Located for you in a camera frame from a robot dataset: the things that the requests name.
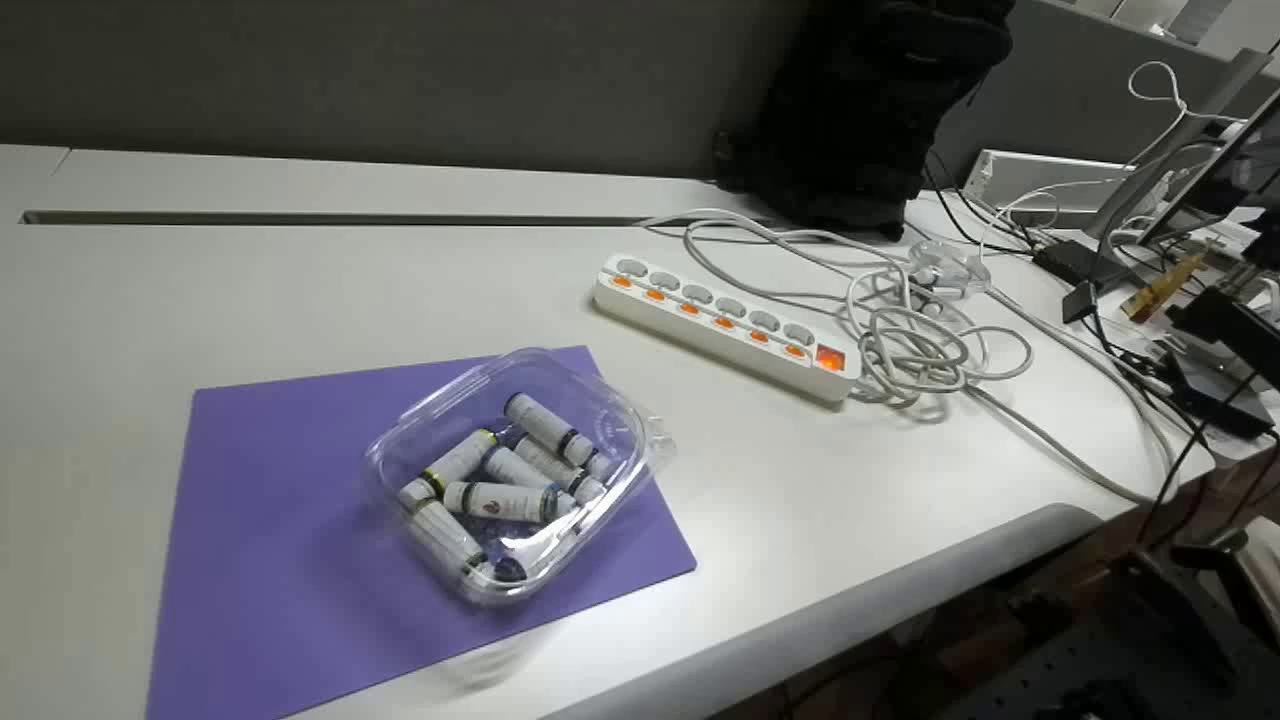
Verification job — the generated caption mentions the white power strip orange switches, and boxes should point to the white power strip orange switches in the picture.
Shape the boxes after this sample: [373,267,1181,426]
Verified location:
[588,252,864,412]

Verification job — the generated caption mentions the black small adapter box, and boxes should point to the black small adapter box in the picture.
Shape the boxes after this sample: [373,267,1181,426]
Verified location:
[1032,237,1140,291]

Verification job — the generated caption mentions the clear plastic clamshell container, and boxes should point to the clear plastic clamshell container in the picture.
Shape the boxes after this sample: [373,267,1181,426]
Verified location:
[366,343,678,611]

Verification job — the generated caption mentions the white tube with black band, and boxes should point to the white tube with black band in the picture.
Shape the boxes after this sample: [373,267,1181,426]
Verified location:
[476,443,580,516]
[398,501,500,585]
[422,426,500,503]
[513,434,615,494]
[503,390,600,463]

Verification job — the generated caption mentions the white tube with printed label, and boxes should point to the white tube with printed label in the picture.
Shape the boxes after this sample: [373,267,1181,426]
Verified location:
[440,477,580,527]

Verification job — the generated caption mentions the purple rectangular mat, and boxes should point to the purple rectangular mat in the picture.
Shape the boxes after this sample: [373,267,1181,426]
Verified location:
[145,343,701,720]

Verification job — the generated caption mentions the white flat box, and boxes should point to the white flat box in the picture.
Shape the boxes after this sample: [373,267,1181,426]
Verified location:
[959,146,1140,227]

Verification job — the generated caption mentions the yellow brass tool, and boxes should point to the yellow brass tool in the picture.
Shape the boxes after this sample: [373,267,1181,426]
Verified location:
[1119,252,1211,324]

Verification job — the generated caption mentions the silver metal stand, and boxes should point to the silver metal stand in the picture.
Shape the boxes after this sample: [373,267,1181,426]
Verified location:
[1089,44,1280,252]

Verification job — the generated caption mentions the black tripod leg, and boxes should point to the black tripod leg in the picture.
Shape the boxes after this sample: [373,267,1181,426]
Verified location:
[1102,526,1280,686]

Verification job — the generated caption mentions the black equipment block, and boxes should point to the black equipment block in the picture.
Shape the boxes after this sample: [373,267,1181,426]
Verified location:
[1168,283,1280,443]

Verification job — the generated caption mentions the white tangled power cord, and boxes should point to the white tangled power cord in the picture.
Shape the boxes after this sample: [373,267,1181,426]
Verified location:
[646,210,1185,512]

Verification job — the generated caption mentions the black cable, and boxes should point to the black cable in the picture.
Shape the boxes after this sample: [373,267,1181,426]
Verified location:
[934,187,1280,516]

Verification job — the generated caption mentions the white looped thin cable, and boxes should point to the white looped thin cable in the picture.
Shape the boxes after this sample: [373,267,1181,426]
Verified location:
[1123,57,1192,127]

